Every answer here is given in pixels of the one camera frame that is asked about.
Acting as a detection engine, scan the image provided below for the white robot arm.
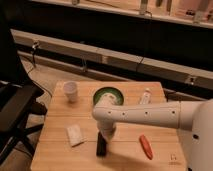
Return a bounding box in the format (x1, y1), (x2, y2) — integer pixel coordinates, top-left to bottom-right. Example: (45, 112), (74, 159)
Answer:
(92, 95), (213, 171)

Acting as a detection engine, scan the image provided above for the green bowl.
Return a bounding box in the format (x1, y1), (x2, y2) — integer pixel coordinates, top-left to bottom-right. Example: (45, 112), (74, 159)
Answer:
(93, 87), (124, 105)

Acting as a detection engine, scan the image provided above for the white tube with cap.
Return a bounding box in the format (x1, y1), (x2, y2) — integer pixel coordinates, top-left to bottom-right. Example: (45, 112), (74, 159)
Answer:
(140, 89), (151, 104)

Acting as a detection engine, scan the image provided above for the white paper cup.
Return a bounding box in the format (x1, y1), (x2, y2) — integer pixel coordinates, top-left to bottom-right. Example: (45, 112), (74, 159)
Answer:
(63, 81), (78, 103)

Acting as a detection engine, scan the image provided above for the black office chair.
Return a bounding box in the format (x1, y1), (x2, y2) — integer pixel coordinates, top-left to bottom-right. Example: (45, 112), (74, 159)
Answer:
(0, 6), (47, 165)

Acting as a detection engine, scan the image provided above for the black hanging cable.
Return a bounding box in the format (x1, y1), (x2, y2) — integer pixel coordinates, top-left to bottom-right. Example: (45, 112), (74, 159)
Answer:
(135, 9), (153, 73)

